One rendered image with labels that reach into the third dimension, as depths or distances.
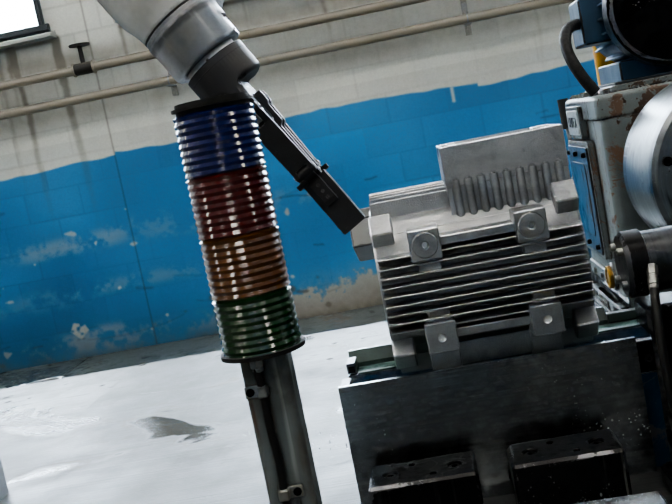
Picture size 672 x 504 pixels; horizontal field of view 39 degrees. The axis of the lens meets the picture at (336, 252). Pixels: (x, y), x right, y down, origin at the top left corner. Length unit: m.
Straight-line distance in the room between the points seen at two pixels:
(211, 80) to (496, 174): 0.32
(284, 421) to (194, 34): 0.47
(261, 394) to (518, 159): 0.38
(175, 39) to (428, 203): 0.32
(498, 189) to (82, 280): 6.08
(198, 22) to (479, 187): 0.34
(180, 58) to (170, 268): 5.72
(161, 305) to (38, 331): 0.91
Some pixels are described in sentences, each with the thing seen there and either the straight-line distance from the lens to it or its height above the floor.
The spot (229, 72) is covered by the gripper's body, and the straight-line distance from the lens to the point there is 1.03.
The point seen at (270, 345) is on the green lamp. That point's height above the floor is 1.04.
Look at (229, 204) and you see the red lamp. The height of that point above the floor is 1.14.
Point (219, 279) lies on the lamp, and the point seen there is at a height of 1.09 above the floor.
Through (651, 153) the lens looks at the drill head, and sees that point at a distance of 1.25.
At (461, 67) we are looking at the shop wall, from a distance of 6.47.
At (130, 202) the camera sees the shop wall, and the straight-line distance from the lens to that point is 6.75.
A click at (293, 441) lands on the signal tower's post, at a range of 0.72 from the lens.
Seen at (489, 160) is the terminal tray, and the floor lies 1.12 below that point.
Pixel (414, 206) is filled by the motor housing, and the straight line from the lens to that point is 0.95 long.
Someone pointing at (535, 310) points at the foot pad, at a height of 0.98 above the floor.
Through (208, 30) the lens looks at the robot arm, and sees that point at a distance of 1.04.
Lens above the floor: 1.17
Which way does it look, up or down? 7 degrees down
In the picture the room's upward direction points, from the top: 11 degrees counter-clockwise
